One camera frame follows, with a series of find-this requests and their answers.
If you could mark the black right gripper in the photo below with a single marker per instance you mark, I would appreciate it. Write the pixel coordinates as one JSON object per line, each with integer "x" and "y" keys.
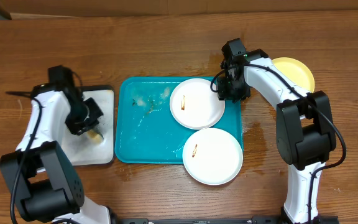
{"x": 225, "y": 96}

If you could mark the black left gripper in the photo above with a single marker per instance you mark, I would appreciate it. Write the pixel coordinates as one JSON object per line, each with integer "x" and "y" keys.
{"x": 80, "y": 129}

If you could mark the yellow sponge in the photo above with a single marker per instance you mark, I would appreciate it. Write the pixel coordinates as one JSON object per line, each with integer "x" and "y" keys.
{"x": 95, "y": 136}

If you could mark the white plate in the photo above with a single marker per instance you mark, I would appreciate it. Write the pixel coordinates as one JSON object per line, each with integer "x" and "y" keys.
{"x": 212, "y": 156}
{"x": 194, "y": 105}

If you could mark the yellow round plate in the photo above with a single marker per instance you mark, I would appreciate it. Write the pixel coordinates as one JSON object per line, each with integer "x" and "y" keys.
{"x": 296, "y": 71}

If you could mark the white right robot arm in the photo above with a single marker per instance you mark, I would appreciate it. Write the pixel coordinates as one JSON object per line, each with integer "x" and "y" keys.
{"x": 304, "y": 132}

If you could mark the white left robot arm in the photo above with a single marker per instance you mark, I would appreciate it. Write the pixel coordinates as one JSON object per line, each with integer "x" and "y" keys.
{"x": 43, "y": 183}

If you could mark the black soapy water tray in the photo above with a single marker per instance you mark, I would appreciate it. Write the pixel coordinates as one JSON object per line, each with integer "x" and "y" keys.
{"x": 81, "y": 150}

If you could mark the teal plastic tray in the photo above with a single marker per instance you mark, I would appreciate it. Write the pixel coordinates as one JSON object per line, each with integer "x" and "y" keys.
{"x": 146, "y": 131}

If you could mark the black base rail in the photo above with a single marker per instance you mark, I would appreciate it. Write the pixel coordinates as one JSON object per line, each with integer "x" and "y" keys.
{"x": 254, "y": 220}

